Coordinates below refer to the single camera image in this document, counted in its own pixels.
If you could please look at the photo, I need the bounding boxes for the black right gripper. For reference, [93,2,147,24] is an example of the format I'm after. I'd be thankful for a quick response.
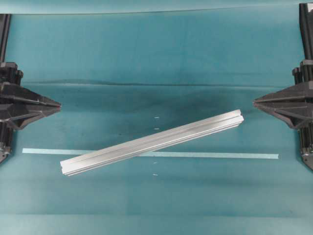
[254,60,313,129]

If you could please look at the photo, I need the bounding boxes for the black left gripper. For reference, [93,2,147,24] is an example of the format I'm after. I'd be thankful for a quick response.
[0,62,61,130]

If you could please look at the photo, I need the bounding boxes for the silver aluminium extrusion rail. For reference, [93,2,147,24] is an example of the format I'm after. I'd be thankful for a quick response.
[60,110,244,176]

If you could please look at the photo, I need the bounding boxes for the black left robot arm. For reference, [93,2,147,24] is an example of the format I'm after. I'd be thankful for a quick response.
[0,14,62,162]

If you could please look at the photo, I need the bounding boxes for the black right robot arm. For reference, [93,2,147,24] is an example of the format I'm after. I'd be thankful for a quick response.
[253,3,313,169]

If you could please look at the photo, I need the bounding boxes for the teal table cloth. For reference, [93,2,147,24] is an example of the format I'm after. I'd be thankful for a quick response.
[0,6,313,235]

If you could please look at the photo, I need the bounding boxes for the light blue tape strip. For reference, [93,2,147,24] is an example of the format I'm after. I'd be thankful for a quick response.
[22,148,279,160]

